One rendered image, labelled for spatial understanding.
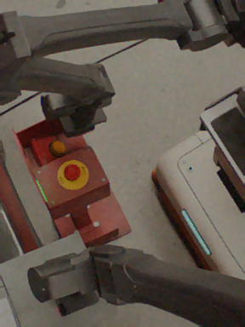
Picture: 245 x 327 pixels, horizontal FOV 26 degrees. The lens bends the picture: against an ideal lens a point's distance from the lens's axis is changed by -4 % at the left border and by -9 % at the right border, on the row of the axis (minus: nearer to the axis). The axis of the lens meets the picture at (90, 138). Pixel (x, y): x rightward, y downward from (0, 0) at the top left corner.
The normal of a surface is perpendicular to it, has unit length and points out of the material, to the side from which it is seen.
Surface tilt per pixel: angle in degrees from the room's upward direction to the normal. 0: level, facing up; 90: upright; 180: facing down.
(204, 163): 0
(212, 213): 0
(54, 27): 29
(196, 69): 0
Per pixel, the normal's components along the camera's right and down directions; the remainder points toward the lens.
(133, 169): -0.06, -0.36
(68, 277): 0.47, -0.06
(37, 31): 0.43, -0.31
